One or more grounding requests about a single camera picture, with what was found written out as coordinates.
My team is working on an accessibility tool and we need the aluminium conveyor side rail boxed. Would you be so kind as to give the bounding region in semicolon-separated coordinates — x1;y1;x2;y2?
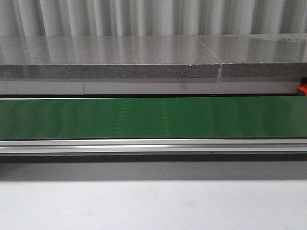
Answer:
0;138;307;157

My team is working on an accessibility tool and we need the red plastic object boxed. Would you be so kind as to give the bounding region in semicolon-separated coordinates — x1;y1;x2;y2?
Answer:
298;83;307;96

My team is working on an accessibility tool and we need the white pleated curtain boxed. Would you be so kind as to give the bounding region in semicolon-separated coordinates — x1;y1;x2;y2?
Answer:
0;0;307;36

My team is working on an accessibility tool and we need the green conveyor belt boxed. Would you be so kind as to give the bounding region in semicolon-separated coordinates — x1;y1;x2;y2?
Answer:
0;96;307;140

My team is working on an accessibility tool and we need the grey stone countertop slab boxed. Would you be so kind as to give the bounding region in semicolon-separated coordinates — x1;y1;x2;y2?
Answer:
0;36;219;79

